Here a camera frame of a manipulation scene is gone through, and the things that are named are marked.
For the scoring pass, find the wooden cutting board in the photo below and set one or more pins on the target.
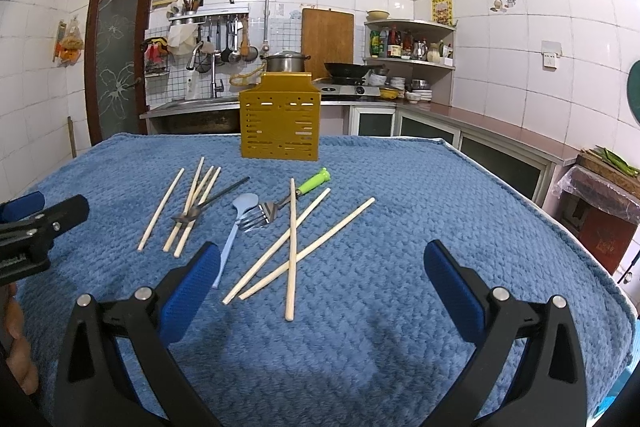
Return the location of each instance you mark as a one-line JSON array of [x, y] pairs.
[[327, 37]]

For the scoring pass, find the crossing wooden chopstick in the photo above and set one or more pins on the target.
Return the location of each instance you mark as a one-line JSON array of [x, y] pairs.
[[250, 273]]

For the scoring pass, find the white wall switch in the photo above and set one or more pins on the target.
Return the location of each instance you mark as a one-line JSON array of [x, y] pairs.
[[551, 52]]

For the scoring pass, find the brown framed glass door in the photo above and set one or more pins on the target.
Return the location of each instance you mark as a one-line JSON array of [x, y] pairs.
[[114, 67]]

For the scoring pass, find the blue textured table cloth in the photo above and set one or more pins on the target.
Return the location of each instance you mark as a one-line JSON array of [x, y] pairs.
[[371, 343]]

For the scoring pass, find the hanging orange bag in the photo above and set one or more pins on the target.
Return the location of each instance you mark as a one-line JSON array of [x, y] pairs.
[[68, 43]]

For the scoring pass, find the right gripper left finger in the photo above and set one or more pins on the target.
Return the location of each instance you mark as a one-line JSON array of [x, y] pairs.
[[93, 387]]

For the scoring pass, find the black wok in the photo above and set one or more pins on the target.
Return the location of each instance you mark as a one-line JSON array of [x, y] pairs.
[[347, 73]]

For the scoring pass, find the green handled metal fork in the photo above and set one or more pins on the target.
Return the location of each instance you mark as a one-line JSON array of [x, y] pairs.
[[266, 212]]

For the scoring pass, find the kitchen counter with cabinets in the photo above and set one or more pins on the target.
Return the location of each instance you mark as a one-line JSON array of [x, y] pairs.
[[528, 161]]

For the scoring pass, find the yellow wall poster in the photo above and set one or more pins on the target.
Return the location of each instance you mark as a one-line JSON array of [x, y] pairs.
[[442, 12]]

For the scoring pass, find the stack of white bowls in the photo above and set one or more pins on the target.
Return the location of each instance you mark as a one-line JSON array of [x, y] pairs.
[[414, 90]]

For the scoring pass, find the steel pot with lid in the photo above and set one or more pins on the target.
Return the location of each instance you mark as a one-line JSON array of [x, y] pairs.
[[285, 61]]

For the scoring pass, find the white corner shelf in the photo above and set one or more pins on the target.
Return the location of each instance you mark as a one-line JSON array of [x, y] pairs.
[[414, 50]]

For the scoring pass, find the dark handled metal spoon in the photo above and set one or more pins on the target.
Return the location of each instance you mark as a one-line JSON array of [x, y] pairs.
[[215, 199]]

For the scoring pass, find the chrome faucet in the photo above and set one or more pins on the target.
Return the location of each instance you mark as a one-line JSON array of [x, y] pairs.
[[216, 76]]

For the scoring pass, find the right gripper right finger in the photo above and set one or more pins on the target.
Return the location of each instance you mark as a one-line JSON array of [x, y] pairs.
[[549, 386]]

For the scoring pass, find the yellow perforated utensil holder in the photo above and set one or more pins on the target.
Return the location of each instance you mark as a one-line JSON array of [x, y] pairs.
[[280, 117]]

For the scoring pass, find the steel kitchen sink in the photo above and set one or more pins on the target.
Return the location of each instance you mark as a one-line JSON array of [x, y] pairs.
[[205, 116]]

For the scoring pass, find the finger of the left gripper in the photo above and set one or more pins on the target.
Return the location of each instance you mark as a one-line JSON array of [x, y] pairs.
[[21, 207], [62, 217]]

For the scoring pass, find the red box with plastic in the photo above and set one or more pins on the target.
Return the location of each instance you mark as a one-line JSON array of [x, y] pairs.
[[599, 198]]

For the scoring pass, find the person's left hand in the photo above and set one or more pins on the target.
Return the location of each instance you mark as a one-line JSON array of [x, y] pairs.
[[19, 360]]

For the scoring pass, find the teal round wall plate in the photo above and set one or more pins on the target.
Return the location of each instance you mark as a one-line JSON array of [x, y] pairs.
[[633, 90]]

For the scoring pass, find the wall utensil rack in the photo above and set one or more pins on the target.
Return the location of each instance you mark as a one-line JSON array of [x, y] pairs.
[[212, 36]]

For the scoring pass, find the steel gas stove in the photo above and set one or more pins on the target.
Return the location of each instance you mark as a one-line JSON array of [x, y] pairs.
[[328, 87]]

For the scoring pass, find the light blue plastic spoon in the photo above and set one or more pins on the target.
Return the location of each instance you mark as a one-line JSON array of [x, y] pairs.
[[242, 204]]

